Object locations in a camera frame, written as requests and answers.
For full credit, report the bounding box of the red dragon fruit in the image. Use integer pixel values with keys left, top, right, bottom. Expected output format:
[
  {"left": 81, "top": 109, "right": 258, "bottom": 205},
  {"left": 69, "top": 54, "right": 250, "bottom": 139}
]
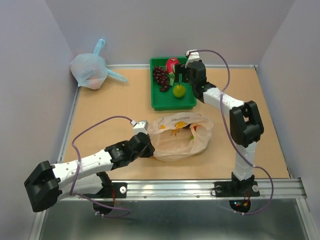
[{"left": 165, "top": 57, "right": 180, "bottom": 87}]

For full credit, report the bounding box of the dark red grape bunch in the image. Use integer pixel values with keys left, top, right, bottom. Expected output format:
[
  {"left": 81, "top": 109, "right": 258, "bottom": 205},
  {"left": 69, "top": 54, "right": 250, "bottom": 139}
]
[{"left": 152, "top": 66, "right": 170, "bottom": 92}]

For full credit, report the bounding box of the green pear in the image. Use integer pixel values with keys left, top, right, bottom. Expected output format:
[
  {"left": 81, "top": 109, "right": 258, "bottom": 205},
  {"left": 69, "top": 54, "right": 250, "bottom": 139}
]
[{"left": 172, "top": 83, "right": 186, "bottom": 99}]

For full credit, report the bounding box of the orange plastic bag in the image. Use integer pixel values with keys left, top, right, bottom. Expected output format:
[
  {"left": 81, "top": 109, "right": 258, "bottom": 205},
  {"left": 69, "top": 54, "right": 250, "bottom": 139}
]
[{"left": 148, "top": 112, "right": 214, "bottom": 162}]

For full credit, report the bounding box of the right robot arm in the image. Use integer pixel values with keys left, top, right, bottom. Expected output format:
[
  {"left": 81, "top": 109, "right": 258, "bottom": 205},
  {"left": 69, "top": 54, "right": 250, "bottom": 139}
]
[{"left": 174, "top": 60, "right": 264, "bottom": 198}]

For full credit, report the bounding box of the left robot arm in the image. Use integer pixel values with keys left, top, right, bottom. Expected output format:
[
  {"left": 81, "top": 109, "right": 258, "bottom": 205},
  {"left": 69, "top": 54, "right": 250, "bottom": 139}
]
[{"left": 24, "top": 132, "right": 155, "bottom": 213}]

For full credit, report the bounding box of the blue plastic bag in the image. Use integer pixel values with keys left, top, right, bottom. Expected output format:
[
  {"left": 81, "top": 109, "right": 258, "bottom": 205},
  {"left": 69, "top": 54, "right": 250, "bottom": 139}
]
[{"left": 70, "top": 39, "right": 128, "bottom": 90}]

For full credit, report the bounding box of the green plastic tray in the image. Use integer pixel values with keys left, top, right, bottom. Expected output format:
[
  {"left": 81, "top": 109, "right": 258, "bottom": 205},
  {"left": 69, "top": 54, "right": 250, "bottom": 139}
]
[{"left": 149, "top": 57, "right": 197, "bottom": 111}]

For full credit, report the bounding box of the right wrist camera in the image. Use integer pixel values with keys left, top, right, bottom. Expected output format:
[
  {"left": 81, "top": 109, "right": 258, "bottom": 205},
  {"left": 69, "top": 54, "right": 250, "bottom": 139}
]
[{"left": 185, "top": 49, "right": 200, "bottom": 68}]

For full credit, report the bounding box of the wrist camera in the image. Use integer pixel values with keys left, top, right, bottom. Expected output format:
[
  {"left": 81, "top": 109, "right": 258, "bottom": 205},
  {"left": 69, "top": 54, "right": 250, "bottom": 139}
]
[
  {"left": 130, "top": 120, "right": 149, "bottom": 135},
  {"left": 185, "top": 49, "right": 200, "bottom": 68}
]

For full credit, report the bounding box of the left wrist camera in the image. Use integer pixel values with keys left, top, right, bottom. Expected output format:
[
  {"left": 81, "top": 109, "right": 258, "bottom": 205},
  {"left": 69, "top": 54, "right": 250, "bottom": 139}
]
[{"left": 130, "top": 120, "right": 149, "bottom": 135}]

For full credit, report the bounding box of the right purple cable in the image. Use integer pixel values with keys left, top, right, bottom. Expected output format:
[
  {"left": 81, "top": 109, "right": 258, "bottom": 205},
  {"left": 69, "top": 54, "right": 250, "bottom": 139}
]
[{"left": 192, "top": 48, "right": 275, "bottom": 216}]

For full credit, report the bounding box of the purple cable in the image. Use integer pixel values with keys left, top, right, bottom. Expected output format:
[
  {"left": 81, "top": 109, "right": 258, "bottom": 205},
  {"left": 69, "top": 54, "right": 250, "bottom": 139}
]
[
  {"left": 192, "top": 48, "right": 275, "bottom": 216},
  {"left": 69, "top": 115, "right": 136, "bottom": 218}
]

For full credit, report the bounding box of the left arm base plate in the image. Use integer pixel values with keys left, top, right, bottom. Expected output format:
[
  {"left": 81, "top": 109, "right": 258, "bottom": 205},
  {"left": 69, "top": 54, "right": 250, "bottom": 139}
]
[{"left": 83, "top": 182, "right": 128, "bottom": 199}]

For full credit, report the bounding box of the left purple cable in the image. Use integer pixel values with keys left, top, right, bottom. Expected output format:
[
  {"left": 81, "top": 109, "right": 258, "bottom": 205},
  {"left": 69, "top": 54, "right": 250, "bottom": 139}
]
[{"left": 69, "top": 115, "right": 136, "bottom": 218}]

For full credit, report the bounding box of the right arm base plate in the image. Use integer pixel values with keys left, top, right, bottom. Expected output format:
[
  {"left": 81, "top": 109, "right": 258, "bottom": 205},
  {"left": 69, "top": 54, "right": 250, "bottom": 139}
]
[{"left": 210, "top": 181, "right": 260, "bottom": 198}]

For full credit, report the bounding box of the aluminium mounting rail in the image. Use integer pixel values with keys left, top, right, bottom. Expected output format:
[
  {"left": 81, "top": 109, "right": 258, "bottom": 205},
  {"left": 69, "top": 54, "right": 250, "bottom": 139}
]
[{"left": 58, "top": 175, "right": 307, "bottom": 201}]

